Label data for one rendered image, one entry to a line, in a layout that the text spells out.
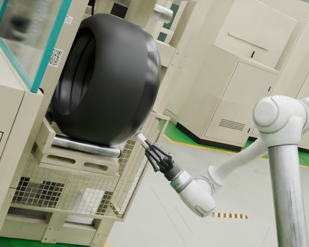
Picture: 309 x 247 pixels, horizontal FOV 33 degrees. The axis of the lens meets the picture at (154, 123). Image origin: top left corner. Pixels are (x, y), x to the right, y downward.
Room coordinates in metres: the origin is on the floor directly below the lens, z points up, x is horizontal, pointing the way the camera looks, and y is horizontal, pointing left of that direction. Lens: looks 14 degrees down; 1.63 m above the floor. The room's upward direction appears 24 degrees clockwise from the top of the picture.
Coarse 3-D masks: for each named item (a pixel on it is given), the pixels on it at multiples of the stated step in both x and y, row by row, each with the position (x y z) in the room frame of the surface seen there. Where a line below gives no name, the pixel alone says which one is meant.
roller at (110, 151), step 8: (56, 136) 2.06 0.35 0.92; (64, 136) 2.09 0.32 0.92; (56, 144) 2.06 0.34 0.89; (64, 144) 2.07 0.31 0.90; (72, 144) 2.09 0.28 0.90; (80, 144) 2.11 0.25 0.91; (88, 144) 2.14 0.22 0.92; (96, 144) 2.17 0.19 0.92; (96, 152) 2.16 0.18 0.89; (104, 152) 2.18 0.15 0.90; (112, 152) 2.20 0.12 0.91; (120, 152) 2.22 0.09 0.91
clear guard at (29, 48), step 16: (16, 0) 1.63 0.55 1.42; (32, 0) 1.50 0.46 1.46; (48, 0) 1.39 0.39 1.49; (64, 0) 1.28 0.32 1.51; (0, 16) 1.73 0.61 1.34; (16, 16) 1.58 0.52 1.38; (32, 16) 1.46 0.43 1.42; (48, 16) 1.36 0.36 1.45; (64, 16) 1.29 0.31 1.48; (0, 32) 1.67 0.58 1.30; (16, 32) 1.54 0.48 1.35; (32, 32) 1.42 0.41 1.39; (48, 32) 1.32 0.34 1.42; (16, 48) 1.49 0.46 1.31; (32, 48) 1.38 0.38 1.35; (48, 48) 1.28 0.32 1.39; (16, 64) 1.44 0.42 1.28; (32, 64) 1.34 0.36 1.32; (32, 80) 1.31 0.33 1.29
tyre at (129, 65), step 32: (96, 32) 2.14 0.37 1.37; (128, 32) 2.16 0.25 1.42; (96, 64) 2.05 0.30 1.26; (128, 64) 2.06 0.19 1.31; (160, 64) 2.21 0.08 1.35; (64, 96) 2.41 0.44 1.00; (96, 96) 2.00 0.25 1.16; (128, 96) 2.04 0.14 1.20; (64, 128) 2.13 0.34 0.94; (96, 128) 2.05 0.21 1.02; (128, 128) 2.10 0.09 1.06
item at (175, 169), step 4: (164, 160) 2.12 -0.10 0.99; (168, 160) 2.12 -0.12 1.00; (168, 164) 2.12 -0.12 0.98; (172, 164) 2.11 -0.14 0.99; (176, 164) 2.13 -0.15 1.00; (164, 168) 2.13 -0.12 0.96; (168, 168) 2.12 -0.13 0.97; (172, 168) 2.10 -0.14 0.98; (176, 168) 2.11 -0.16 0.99; (180, 168) 2.13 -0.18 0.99; (164, 172) 2.14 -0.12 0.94; (168, 172) 2.10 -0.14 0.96; (172, 172) 2.10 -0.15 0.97; (176, 172) 2.10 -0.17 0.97; (168, 176) 2.10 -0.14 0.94; (172, 176) 2.09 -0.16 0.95; (168, 180) 2.11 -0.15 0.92
